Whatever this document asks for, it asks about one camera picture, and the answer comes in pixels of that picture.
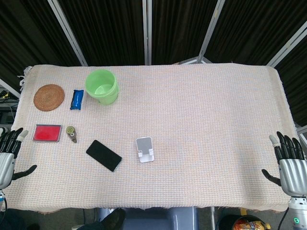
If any dark equipment with cables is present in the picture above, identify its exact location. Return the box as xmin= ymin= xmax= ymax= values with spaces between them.
xmin=0 ymin=88 xmax=20 ymax=127

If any beige woven tablecloth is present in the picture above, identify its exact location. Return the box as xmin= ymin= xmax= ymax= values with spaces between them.
xmin=0 ymin=63 xmax=300 ymax=214

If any silver partition frame post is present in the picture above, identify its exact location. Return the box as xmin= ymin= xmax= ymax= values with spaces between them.
xmin=47 ymin=0 xmax=89 ymax=67
xmin=0 ymin=78 xmax=21 ymax=98
xmin=265 ymin=23 xmax=307 ymax=68
xmin=198 ymin=0 xmax=226 ymax=63
xmin=142 ymin=0 xmax=154 ymax=66

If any round woven rattan coaster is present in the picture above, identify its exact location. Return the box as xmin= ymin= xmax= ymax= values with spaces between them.
xmin=33 ymin=84 xmax=65 ymax=112

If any blue snack packet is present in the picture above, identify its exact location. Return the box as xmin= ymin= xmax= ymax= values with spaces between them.
xmin=70 ymin=89 xmax=84 ymax=111

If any green correction tape dispenser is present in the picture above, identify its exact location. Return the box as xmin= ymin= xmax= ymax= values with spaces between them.
xmin=66 ymin=126 xmax=78 ymax=143

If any red ink stamp pad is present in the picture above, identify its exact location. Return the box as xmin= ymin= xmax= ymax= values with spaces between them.
xmin=32 ymin=124 xmax=62 ymax=143

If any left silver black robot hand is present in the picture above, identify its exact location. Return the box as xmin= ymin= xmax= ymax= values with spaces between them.
xmin=0 ymin=128 xmax=38 ymax=190

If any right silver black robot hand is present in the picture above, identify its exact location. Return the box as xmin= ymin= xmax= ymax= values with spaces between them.
xmin=261 ymin=130 xmax=307 ymax=197

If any white phone stand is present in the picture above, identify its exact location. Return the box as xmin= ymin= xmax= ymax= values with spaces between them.
xmin=135 ymin=136 xmax=154 ymax=164

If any black smartphone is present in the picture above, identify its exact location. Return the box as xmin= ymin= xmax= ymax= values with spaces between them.
xmin=85 ymin=139 xmax=123 ymax=173

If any green plastic cup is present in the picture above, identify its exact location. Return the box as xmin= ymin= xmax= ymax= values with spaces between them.
xmin=85 ymin=69 xmax=120 ymax=106

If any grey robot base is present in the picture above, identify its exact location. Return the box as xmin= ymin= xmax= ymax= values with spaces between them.
xmin=97 ymin=207 xmax=200 ymax=230

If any orange snack bag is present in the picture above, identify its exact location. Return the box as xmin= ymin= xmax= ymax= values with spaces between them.
xmin=233 ymin=219 xmax=269 ymax=230

